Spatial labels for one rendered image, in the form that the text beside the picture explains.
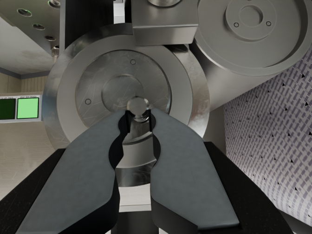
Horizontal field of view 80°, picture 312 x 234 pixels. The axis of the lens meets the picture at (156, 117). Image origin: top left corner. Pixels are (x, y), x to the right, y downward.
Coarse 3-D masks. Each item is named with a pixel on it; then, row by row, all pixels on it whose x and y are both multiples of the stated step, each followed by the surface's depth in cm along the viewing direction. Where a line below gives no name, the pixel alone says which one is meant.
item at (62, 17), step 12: (60, 0) 18; (72, 0) 20; (84, 0) 24; (96, 0) 30; (60, 12) 18; (72, 12) 20; (84, 12) 24; (96, 12) 29; (108, 12) 38; (60, 24) 18; (72, 24) 20; (84, 24) 24; (96, 24) 29; (108, 24) 38; (60, 36) 18; (72, 36) 20; (60, 48) 18
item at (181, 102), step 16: (96, 48) 16; (112, 48) 16; (128, 48) 16; (144, 48) 16; (160, 48) 16; (80, 64) 16; (160, 64) 16; (176, 64) 16; (64, 80) 16; (176, 80) 16; (64, 96) 16; (176, 96) 16; (192, 96) 16; (64, 112) 16; (176, 112) 16; (64, 128) 15; (80, 128) 15; (128, 144) 15; (144, 144) 15; (128, 160) 15; (144, 160) 15
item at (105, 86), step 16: (96, 64) 15; (112, 64) 15; (128, 64) 15; (144, 64) 15; (80, 80) 15; (96, 80) 15; (112, 80) 15; (128, 80) 15; (144, 80) 15; (160, 80) 15; (80, 96) 14; (96, 96) 14; (112, 96) 14; (128, 96) 14; (144, 96) 14; (160, 96) 14; (80, 112) 14; (96, 112) 14; (112, 112) 15; (144, 128) 14
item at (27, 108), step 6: (24, 102) 49; (30, 102) 49; (36, 102) 49; (18, 108) 49; (24, 108) 49; (30, 108) 49; (36, 108) 49; (18, 114) 48; (24, 114) 48; (30, 114) 48; (36, 114) 48
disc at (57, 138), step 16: (96, 32) 17; (112, 32) 17; (128, 32) 17; (80, 48) 17; (176, 48) 17; (64, 64) 17; (192, 64) 17; (48, 80) 17; (192, 80) 17; (48, 96) 16; (208, 96) 17; (48, 112) 16; (192, 112) 16; (208, 112) 16; (48, 128) 16; (192, 128) 16; (64, 144) 16; (128, 176) 16; (144, 176) 16
